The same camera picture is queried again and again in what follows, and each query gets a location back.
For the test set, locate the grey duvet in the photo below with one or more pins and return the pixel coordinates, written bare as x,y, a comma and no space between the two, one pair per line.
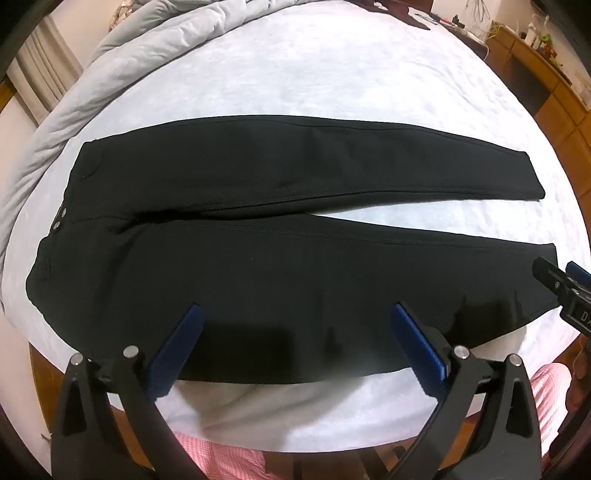
74,115

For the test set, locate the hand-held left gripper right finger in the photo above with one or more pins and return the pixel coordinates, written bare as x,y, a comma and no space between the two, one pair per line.
418,342

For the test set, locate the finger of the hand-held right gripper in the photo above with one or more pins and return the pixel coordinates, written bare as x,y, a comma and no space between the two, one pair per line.
579,271
551,276

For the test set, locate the black pants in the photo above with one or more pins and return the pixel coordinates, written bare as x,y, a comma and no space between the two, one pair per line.
258,277

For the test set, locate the person's right hand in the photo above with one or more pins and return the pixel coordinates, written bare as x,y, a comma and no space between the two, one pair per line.
581,378

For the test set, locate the wooden bed frame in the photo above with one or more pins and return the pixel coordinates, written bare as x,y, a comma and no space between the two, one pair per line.
44,383

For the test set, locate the bed with white sheet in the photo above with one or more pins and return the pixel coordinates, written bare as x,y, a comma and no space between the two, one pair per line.
323,83

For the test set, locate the wooden desk cabinet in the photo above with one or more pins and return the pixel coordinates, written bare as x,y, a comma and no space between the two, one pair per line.
554,110

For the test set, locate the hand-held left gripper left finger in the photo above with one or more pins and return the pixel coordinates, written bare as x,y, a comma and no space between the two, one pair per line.
176,350

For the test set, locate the person's pink clothing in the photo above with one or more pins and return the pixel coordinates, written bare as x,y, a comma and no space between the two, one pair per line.
217,457

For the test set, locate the beige curtain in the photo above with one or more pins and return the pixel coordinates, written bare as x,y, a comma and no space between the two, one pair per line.
44,78

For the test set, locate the person's right forearm pink sleeve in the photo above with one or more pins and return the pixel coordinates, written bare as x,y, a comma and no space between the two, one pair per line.
551,406

